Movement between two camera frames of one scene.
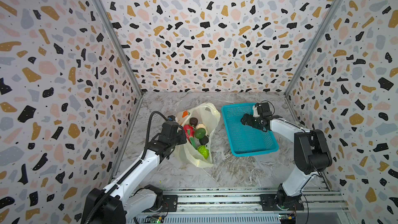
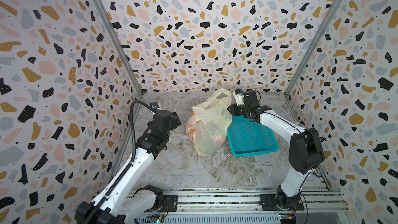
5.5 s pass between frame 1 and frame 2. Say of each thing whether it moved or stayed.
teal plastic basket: stayed
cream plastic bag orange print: moved
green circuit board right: stayed
